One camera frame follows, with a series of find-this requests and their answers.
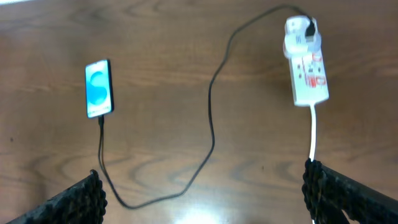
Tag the white power strip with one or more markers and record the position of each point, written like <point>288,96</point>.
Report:
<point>308,76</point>

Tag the white USB charger plug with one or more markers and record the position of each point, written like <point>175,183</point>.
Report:
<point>301,36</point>

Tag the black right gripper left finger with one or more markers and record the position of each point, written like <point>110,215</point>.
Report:
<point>82,203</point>

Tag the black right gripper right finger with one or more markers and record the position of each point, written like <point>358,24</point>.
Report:
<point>331,197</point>

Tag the blue Galaxy smartphone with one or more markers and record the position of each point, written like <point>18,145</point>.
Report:
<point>99,88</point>

